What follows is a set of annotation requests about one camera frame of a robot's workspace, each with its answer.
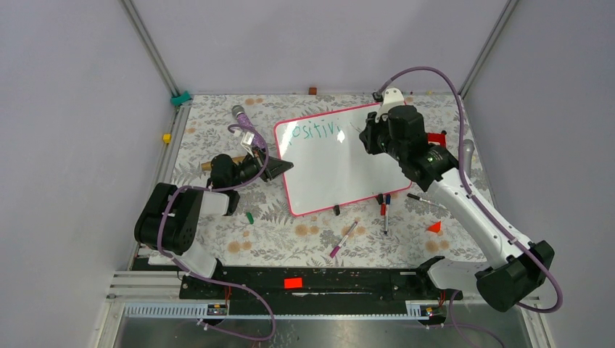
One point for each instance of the red box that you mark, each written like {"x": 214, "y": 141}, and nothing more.
{"x": 437, "y": 138}

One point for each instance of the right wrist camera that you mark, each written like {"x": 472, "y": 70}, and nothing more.
{"x": 389, "y": 98}

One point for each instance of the orange wedge block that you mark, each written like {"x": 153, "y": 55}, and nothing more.
{"x": 435, "y": 228}

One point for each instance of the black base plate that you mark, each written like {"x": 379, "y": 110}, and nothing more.
{"x": 320, "y": 291}

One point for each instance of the yellow block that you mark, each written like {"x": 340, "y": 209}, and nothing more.
{"x": 166, "y": 138}

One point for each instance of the floral table mat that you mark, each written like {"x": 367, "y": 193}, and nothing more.
{"x": 277, "y": 238}

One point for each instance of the purple marker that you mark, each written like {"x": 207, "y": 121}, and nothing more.
{"x": 345, "y": 237}

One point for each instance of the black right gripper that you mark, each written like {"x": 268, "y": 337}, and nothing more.
{"x": 368, "y": 135}

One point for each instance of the black marker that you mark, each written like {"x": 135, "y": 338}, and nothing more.
{"x": 426, "y": 201}

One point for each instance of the purple glitter microphone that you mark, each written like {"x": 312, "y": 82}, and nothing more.
{"x": 239, "y": 113}

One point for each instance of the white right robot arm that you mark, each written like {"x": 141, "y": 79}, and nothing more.
{"x": 514, "y": 267}

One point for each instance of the blue marker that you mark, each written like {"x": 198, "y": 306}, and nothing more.
{"x": 387, "y": 200}

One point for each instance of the teal block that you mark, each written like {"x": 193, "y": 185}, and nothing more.
{"x": 177, "y": 101}

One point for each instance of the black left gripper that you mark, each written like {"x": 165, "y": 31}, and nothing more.
{"x": 275, "y": 167}

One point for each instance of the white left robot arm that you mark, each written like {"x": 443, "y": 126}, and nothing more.
{"x": 168, "y": 222}

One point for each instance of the silver microphone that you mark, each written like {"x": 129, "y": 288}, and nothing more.
{"x": 468, "y": 152}

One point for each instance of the pink framed whiteboard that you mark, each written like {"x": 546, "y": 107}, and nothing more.
{"x": 330, "y": 164}

